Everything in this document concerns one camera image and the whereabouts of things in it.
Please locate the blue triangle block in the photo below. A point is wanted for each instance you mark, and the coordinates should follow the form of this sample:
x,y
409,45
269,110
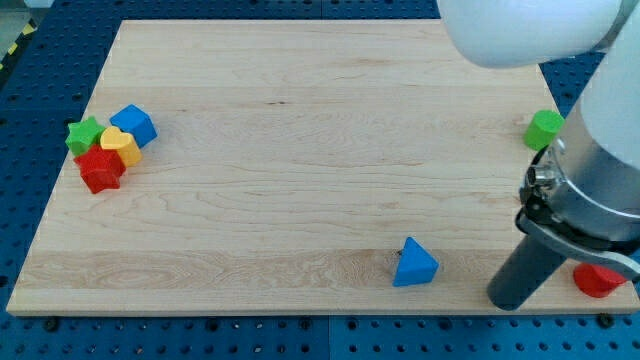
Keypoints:
x,y
416,265

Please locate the green cylinder block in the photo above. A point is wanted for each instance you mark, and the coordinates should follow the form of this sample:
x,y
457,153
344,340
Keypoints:
x,y
542,129

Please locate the wooden board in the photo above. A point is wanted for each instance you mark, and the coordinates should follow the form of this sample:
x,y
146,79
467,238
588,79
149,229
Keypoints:
x,y
292,160

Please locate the red cylinder block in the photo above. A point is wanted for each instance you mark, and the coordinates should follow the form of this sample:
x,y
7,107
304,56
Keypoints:
x,y
597,281

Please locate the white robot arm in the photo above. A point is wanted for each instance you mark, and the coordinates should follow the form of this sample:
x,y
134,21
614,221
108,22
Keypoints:
x,y
581,194

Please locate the green star block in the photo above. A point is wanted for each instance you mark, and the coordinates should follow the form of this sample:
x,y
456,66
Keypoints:
x,y
83,135

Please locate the red star block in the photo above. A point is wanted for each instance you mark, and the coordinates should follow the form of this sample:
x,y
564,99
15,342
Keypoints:
x,y
100,169

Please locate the blue cube block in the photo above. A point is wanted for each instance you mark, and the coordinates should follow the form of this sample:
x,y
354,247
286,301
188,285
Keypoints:
x,y
133,120

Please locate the yellow heart block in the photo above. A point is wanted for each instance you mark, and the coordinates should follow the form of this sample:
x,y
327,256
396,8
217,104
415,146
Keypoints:
x,y
123,143

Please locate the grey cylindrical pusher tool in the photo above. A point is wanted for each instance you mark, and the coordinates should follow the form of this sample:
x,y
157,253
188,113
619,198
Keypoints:
x,y
525,270

